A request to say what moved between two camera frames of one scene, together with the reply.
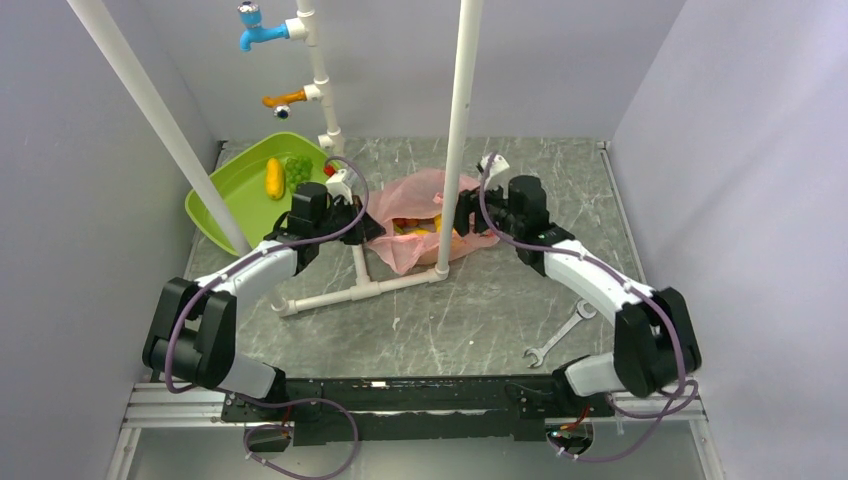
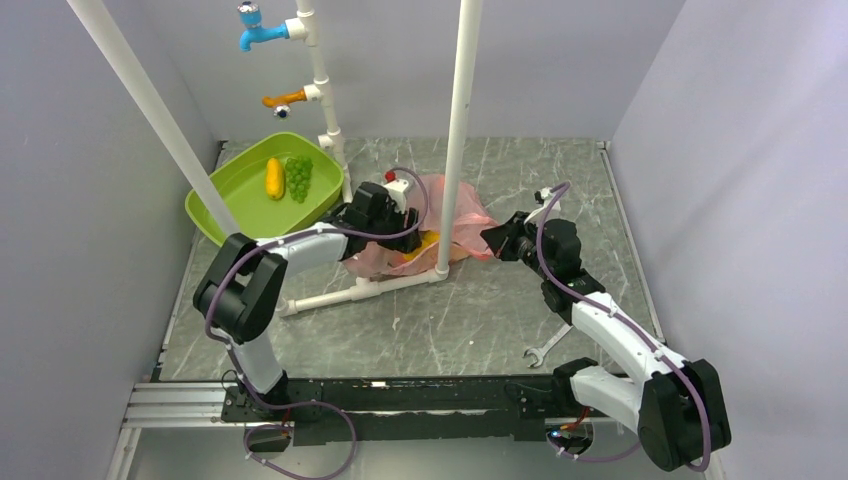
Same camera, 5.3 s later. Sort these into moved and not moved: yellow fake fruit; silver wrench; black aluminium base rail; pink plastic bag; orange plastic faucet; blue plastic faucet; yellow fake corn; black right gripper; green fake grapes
Moved: yellow fake fruit; black right gripper; pink plastic bag
Not moved: orange plastic faucet; green fake grapes; silver wrench; yellow fake corn; black aluminium base rail; blue plastic faucet
